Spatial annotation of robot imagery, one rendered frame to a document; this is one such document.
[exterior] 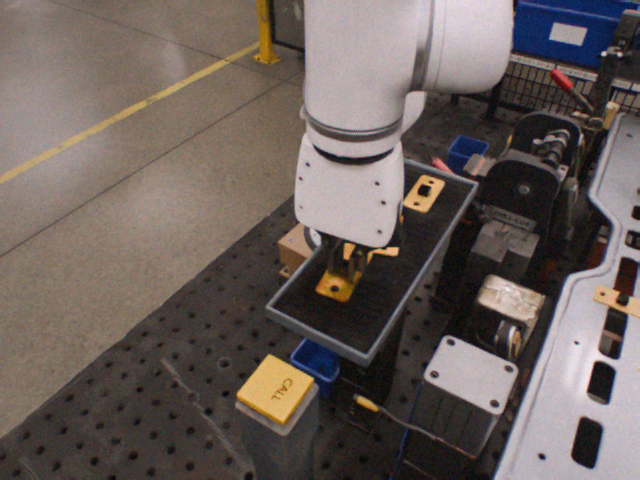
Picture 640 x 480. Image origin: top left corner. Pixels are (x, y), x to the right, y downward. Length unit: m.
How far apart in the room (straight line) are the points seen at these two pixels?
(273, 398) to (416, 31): 0.37
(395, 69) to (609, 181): 0.88
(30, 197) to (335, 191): 2.61
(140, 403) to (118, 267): 1.35
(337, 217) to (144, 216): 2.18
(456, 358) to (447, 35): 0.40
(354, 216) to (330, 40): 0.17
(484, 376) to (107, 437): 0.74
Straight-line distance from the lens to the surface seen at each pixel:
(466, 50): 0.39
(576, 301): 0.93
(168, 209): 2.64
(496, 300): 0.77
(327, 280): 0.57
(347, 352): 0.58
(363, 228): 0.49
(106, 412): 1.14
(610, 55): 1.23
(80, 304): 2.33
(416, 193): 0.78
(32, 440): 1.17
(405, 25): 0.39
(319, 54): 0.40
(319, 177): 0.47
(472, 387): 0.64
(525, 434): 0.76
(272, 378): 0.56
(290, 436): 0.57
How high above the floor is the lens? 1.64
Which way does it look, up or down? 44 degrees down
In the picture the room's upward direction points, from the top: straight up
